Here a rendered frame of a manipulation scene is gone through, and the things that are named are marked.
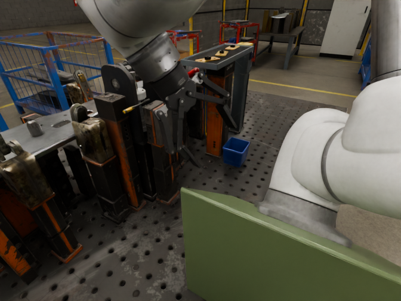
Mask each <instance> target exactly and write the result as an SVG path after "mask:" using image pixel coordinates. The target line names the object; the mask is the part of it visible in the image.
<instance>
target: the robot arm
mask: <svg viewBox="0 0 401 301"><path fill-rule="evenodd" d="M76 1H77V3H78V5H79V6H80V7H81V9H82V11H83V12H84V13H85V15H86V16H87V17H88V18H89V20H90V21H91V23H92V24H93V25H94V26H95V28H96V29H97V30H98V31H99V32H100V34H101V35H102V36H103V38H104V39H105V40H106V41H107V42H108V43H109V44H110V45H111V46H112V47H113V48H114V49H116V50H118V51H119V52H120V53H121V54H122V55H123V56H124V58H125V59H126V60H127V62H128V64H129V65H131V67H132V68H133V69H134V70H135V72H136V73H137V74H138V76H139V77H140V78H141V79H142V81H143V82H149V84H150V85H151V87H152V88H153V89H154V90H155V92H156V93H157V95H158V96H159V97H160V98H161V99H162V101H163V103H164V105H163V106H162V107H161V108H160V109H158V110H154V111H153V114H154V115H155V117H156V119H157V120H158V123H159V127H160V130H161V135H162V140H163V143H164V147H165V152H167V153H169V154H171V155H173V154H175V153H176V152H178V154H179V155H180V156H181V157H182V159H185V160H189V161H190V162H191V163H192V164H193V165H194V166H196V167H198V168H201V164H200V163H199V162H198V160H197V159H196V158H195V157H194V156H193V154H192V153H191V151H189V149H188V148H187V147H186V146H185V145H183V119H184V113H185V112H188V111H189V109H190V108H191V107H192V106H194V105H195V104H196V99H197V100H202V101H205V102H210V103H215V104H218V105H216V109H217V110H218V112H219V114H220V115H221V117H222V119H223V120H224V122H225V123H226V125H227V127H229V128H234V129H236V128H237V125H236V124H235V122H234V120H233V118H232V117H231V115H230V114H231V110H230V109H229V107H228V103H229V101H228V100H227V98H228V97H230V93H229V92H227V91H226V90H224V89H222V88H221V87H219V86H218V85H217V84H215V83H213V82H212V81H210V80H209V79H208V78H207V77H206V76H205V75H204V73H203V72H196V73H194V74H193V78H192V79H190V78H189V74H188V73H187V72H186V70H185V68H184V67H183V65H182V64H181V62H180V61H178V60H179V59H180V53H179V52H178V51H177V49H176V47H175V46H174V44H173V43H172V41H171V39H170V38H169V36H168V34H167V32H166V31H167V30H169V29H171V28H173V27H175V26H176V25H178V24H180V23H182V22H185V21H186V20H188V19H189V18H191V17H192V16H193V15H194V14H195V13H196V12H197V11H198V9H200V7H201V6H202V5H203V4H204V3H205V2H206V1H207V0H76ZM196 83H197V84H200V85H202V86H203V87H205V88H207V89H208V90H210V91H212V92H213V93H215V94H216V95H218V96H220V98H217V97H213V96H208V95H205V94H202V93H198V92H196ZM167 110H171V111H172V136H171V132H170V128H169V123H168V120H167V118H166V117H167V116H168V115H167ZM177 113H178V114H177ZM340 204H349V205H353V206H355V207H357V208H360V209H363V210H366V211H370V212H372V213H376V214H380V215H383V216H387V217H391V218H394V219H399V220H401V0H371V84H370V85H368V86H367V87H366V88H365V89H364V90H363V91H362V92H361V93H360V94H359V95H358V96H357V97H356V99H355V100H354V102H353V105H352V109H351V112H350V114H347V113H345V112H342V111H340V110H336V109H330V108H320V109H314V110H311V111H310V112H307V113H305V114H304V115H302V116H301V117H300V118H299V119H298V120H297V121H296V122H295V123H294V124H293V126H292V127H291V128H290V129H289V131H288V133H287V135H286V137H285V139H284V141H283V143H282V146H281V149H280V151H279V154H278V156H277V160H276V163H275V165H274V169H273V173H272V178H271V182H270V185H269V189H268V191H267V193H266V195H265V197H264V201H263V202H258V201H256V202H255V204H254V207H257V208H258V210H257V211H258V212H259V213H261V214H264V215H266V216H269V217H272V218H274V219H277V220H280V221H282V222H285V223H287V224H290V225H292V226H295V227H298V228H300V229H303V230H305V231H307V232H311V233H313V234H315V235H318V236H320V237H323V238H326V239H328V240H331V241H333V242H336V243H338V244H341V245H343V246H345V247H348V248H351V245H352V243H353V242H352V240H350V239H349V238H347V237H346V236H344V235H343V234H342V233H340V232H338V231H337V230H336V229H335V223H336V219H337V213H338V210H339V207H340Z"/></svg>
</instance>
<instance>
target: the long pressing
mask: <svg viewBox="0 0 401 301"><path fill-rule="evenodd" d="M137 87H138V88H143V81H138V82H137ZM81 105H82V106H85V107H86V108H87V112H88V111H90V112H92V113H90V114H88V116H91V117H95V118H98V117H99V116H98V112H97V108H96V106H95V102H94V100H91V101H88V102H86V103H83V104H81ZM64 115H66V116H64ZM35 120H37V121H38V122H39V124H40V125H42V126H41V128H42V131H43V132H44V133H43V135H41V136H38V137H32V136H31V135H30V133H29V130H28V129H27V123H24V124H22V125H18V126H16V127H14V128H11V129H9V130H6V131H3V132H1V133H0V134H1V136H2V137H3V139H4V140H6V141H8V142H10V141H11V140H16V141H18V142H19V143H20V145H21V147H22V148H23V150H24V151H26V152H29V153H31V154H33V155H34V156H35V158H36V159H38V158H40V157H42V156H44V155H46V154H48V153H50V152H52V151H54V150H56V149H58V148H60V147H62V146H64V145H66V144H68V143H70V142H71V141H73V140H75V139H76V136H75V132H74V129H73V127H72V119H71V116H70V109H68V110H66V111H63V112H59V113H55V114H51V115H47V116H42V117H40V118H37V119H35ZM65 121H69V122H70V123H68V124H66V125H64V126H61V127H58V128H54V127H53V126H55V125H57V124H60V123H62V122H65ZM15 156H17V155H16V154H14V153H12V152H11V153H9V154H8V155H4V157H5V159H6V160H5V161H7V160H9V159H11V158H14V157H15ZM5 161H1V162H5Z"/></svg>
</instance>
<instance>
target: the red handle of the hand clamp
mask: <svg viewBox="0 0 401 301"><path fill-rule="evenodd" d="M0 151H1V152H2V154H3V155H8V154H9V153H11V148H10V147H8V146H7V144H6V142H5V140H4V139H3V137H2V136H1V134H0Z"/></svg>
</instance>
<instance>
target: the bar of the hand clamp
mask: <svg viewBox="0 0 401 301"><path fill-rule="evenodd" d="M5 142H6V144H7V146H8V147H10V148H11V152H12V153H14V154H16V155H18V154H19V153H20V152H19V150H18V148H17V146H16V145H14V144H12V143H10V142H8V141H6V140H5ZM0 160H1V161H5V160H6V159H5V157H4V155H3V154H2V152H1V151H0Z"/></svg>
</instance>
